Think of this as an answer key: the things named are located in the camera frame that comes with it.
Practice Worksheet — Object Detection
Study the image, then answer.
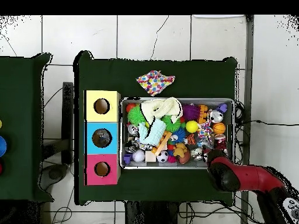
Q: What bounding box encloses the mint green cloth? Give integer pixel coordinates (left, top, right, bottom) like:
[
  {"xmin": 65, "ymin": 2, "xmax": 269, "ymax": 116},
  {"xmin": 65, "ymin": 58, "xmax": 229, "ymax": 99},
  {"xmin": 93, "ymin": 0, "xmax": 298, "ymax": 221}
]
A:
[{"xmin": 137, "ymin": 116, "xmax": 167, "ymax": 146}]

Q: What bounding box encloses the cream cloth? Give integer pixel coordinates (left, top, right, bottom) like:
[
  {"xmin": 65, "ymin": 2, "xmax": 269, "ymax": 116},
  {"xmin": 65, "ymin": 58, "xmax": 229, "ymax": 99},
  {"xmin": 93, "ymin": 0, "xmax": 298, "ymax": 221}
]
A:
[{"xmin": 140, "ymin": 97, "xmax": 183, "ymax": 124}]

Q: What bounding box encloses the orange plastic toy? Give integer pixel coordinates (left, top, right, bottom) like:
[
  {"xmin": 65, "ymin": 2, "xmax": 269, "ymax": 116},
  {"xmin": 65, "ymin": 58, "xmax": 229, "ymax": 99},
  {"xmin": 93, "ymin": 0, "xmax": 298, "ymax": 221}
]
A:
[{"xmin": 151, "ymin": 130, "xmax": 173, "ymax": 158}]

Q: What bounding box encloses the polka dot cloth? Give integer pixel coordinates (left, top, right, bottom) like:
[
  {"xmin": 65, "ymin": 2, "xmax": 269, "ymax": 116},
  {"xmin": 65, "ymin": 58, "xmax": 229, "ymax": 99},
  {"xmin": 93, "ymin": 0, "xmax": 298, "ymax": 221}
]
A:
[{"xmin": 136, "ymin": 69, "xmax": 176, "ymax": 97}]

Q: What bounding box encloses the wooden box with three holes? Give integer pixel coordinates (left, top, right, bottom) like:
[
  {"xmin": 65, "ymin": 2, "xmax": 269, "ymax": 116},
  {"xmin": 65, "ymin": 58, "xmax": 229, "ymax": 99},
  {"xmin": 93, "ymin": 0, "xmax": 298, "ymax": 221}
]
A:
[{"xmin": 83, "ymin": 89, "xmax": 121, "ymax": 186}]

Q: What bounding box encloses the green spiky ball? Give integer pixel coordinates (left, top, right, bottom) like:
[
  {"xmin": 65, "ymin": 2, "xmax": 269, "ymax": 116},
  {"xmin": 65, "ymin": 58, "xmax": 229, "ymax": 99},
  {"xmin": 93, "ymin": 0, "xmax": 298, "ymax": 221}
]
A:
[
  {"xmin": 128, "ymin": 104, "xmax": 147, "ymax": 126},
  {"xmin": 161, "ymin": 114, "xmax": 182, "ymax": 132}
]

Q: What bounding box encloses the purple spiky ball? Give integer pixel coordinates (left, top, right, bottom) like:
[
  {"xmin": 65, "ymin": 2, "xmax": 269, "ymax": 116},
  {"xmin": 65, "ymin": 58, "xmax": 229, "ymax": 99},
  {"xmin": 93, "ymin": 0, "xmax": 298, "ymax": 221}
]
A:
[{"xmin": 182, "ymin": 103, "xmax": 201, "ymax": 122}]

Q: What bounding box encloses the yellow ball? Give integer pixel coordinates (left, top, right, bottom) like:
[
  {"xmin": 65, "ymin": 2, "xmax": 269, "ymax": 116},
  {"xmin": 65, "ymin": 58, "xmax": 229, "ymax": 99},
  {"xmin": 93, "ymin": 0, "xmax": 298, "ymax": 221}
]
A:
[{"xmin": 186, "ymin": 120, "xmax": 200, "ymax": 134}]

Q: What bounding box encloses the orange long plastic block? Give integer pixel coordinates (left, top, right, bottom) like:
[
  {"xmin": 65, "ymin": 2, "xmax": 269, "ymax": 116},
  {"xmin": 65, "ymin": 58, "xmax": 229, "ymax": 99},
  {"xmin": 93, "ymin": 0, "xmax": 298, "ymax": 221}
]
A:
[{"xmin": 198, "ymin": 104, "xmax": 209, "ymax": 124}]

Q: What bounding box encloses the dark green tablecloth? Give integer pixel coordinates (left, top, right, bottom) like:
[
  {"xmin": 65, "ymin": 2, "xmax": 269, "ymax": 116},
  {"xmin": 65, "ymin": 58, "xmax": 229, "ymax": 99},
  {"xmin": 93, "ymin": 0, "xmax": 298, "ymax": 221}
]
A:
[{"xmin": 74, "ymin": 50, "xmax": 239, "ymax": 206}]

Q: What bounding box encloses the silver tin can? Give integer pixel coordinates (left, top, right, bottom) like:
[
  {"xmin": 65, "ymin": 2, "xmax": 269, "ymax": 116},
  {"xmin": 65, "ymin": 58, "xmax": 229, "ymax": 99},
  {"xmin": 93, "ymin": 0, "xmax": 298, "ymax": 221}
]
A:
[{"xmin": 208, "ymin": 109, "xmax": 224, "ymax": 124}]

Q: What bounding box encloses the small orange basketball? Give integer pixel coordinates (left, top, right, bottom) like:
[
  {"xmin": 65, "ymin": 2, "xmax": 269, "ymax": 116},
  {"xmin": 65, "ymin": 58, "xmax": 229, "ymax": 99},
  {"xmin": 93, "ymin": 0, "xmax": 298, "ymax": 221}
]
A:
[{"xmin": 213, "ymin": 122, "xmax": 227, "ymax": 135}]

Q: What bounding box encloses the black upright panel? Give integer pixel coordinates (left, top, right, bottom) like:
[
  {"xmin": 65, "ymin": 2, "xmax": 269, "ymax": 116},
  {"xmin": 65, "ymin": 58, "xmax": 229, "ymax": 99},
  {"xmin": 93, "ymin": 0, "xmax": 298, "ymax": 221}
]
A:
[{"xmin": 62, "ymin": 82, "xmax": 75, "ymax": 165}]

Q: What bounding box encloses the side table with green cloth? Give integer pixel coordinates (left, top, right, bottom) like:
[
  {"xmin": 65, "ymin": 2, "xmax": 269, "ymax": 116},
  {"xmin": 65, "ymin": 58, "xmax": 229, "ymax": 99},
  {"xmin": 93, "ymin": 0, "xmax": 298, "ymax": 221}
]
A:
[{"xmin": 0, "ymin": 52, "xmax": 53, "ymax": 202}]

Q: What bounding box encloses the blue round object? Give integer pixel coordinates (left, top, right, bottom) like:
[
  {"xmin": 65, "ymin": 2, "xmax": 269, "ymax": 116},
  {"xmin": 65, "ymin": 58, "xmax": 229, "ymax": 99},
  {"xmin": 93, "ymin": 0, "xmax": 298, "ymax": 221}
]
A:
[{"xmin": 0, "ymin": 135, "xmax": 8, "ymax": 157}]

